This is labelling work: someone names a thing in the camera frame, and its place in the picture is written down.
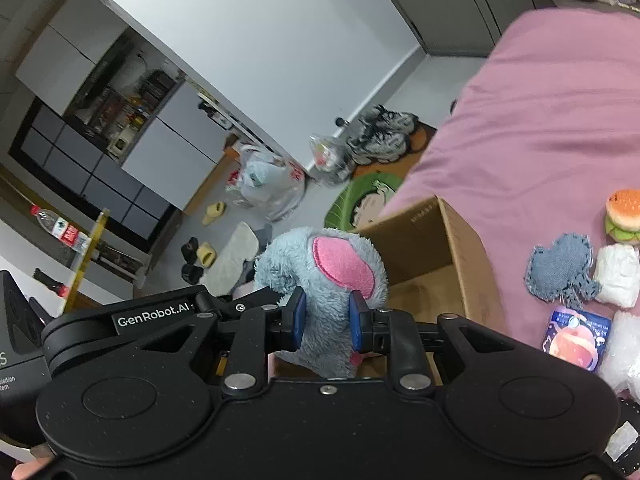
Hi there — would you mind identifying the grey pink plush toy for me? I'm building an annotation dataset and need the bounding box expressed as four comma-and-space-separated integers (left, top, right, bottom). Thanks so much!
254, 228, 388, 378

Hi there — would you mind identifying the blue planet tissue pack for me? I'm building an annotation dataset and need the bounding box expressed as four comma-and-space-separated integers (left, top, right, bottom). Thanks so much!
541, 307, 612, 372

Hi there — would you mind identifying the clear bag white stuffing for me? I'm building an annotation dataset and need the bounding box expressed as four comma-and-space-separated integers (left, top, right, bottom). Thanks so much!
597, 311, 640, 402

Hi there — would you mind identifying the plush hamburger toy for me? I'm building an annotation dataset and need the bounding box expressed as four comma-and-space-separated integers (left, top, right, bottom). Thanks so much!
604, 188, 640, 245

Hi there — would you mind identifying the white soft packet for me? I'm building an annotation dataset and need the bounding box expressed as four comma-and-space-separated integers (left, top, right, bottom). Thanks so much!
593, 244, 640, 309

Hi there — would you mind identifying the brown cardboard box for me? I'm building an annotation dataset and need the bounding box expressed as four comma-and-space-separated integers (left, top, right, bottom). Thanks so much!
349, 197, 508, 370

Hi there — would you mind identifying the white floor towel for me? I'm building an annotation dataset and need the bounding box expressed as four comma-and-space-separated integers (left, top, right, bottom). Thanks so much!
200, 222, 260, 297

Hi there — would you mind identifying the yellow slipper near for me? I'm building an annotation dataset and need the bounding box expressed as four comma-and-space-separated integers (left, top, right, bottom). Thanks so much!
196, 242, 217, 269

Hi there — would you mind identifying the yellow slipper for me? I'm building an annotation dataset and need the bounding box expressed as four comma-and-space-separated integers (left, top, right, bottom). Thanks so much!
196, 242, 217, 269
202, 200, 227, 226

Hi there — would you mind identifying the black slipper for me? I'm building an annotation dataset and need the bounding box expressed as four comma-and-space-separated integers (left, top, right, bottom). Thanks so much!
180, 236, 200, 264

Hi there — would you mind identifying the green cartoon floor mat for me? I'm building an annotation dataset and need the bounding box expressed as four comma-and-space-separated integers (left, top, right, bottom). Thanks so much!
323, 121, 437, 232

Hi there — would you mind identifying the yellow slipper far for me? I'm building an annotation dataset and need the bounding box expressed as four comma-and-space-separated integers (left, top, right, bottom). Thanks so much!
202, 200, 227, 226

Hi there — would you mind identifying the white plastic shopping bag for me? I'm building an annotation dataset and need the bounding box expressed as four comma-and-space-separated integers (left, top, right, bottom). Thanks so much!
226, 144, 306, 222

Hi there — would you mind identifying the clear plastic trash bag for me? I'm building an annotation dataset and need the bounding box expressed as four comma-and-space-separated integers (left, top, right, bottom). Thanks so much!
309, 136, 355, 185

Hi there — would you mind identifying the grey sneaker front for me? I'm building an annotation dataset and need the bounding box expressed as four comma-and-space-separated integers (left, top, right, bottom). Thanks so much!
346, 129, 410, 166

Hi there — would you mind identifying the white kitchen cabinet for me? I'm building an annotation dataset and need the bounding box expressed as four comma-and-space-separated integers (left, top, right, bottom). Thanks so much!
122, 81, 232, 210

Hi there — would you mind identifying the blue denim fabric patch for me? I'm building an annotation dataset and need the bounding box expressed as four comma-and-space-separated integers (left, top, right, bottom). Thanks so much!
524, 233, 601, 309

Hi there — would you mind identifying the yellow tape measure strip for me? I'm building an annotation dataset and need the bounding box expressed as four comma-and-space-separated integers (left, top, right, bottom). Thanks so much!
62, 208, 110, 314

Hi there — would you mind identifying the plastic water bottle red label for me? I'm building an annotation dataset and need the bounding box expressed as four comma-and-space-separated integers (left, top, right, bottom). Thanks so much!
30, 205, 91, 255

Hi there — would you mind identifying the pink bed sheet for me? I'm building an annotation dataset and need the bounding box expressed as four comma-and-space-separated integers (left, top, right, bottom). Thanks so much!
385, 9, 639, 347

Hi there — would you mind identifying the black fabric patch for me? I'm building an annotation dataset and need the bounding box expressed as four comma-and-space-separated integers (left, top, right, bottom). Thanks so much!
603, 399, 640, 477

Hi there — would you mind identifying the grey sneaker near wall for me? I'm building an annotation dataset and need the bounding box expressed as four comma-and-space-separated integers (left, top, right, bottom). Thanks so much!
360, 105, 419, 136

